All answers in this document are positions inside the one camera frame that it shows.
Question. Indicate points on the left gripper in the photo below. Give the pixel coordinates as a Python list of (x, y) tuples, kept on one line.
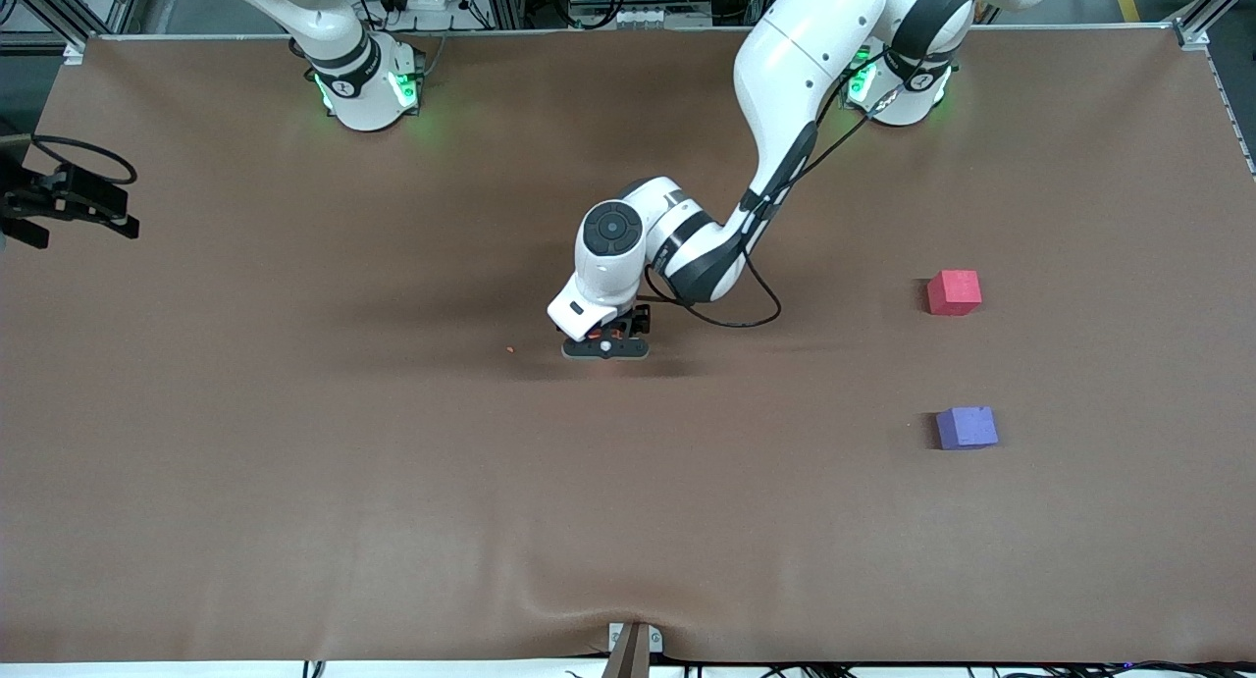
[(639, 320)]

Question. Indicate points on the orange foam block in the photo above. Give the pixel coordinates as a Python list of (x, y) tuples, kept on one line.
[(595, 335)]

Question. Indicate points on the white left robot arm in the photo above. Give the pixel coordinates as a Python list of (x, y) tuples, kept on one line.
[(785, 70)]

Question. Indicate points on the aluminium diagonal strut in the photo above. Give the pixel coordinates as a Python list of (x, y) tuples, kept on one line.
[(59, 6)]

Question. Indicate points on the brown table cloth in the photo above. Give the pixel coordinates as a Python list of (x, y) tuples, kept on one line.
[(628, 511)]

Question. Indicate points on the white connector block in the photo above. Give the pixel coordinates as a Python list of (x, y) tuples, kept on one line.
[(648, 16)]

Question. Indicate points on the red foam block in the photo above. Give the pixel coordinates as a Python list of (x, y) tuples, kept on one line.
[(954, 292)]

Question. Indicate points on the purple foam block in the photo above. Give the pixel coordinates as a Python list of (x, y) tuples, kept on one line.
[(967, 429)]

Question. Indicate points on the aluminium corner strut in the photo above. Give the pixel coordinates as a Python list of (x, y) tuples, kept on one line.
[(1202, 16)]

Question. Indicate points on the metal table clamp bracket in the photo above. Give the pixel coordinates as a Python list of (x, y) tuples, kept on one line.
[(636, 644)]

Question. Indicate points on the aluminium table edge rail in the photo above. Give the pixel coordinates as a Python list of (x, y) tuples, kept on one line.
[(1238, 119)]

